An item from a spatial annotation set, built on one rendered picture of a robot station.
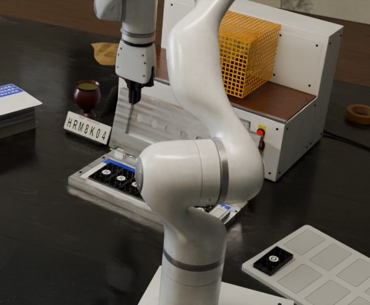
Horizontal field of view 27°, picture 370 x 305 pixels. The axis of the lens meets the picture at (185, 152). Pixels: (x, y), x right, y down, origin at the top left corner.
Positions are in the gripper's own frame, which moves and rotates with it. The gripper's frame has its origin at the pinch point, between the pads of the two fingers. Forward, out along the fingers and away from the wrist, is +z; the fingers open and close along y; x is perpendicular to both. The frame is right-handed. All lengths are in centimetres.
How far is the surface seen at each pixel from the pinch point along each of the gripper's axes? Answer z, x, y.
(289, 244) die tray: 23, -4, 50
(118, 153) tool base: 21.3, 3.1, -6.4
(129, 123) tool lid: 12.4, 6.0, -5.3
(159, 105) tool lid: 4.9, 8.1, 3.1
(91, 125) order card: 19.6, 9.1, -20.6
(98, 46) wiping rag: 24, 70, -64
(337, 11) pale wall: 22, 177, -7
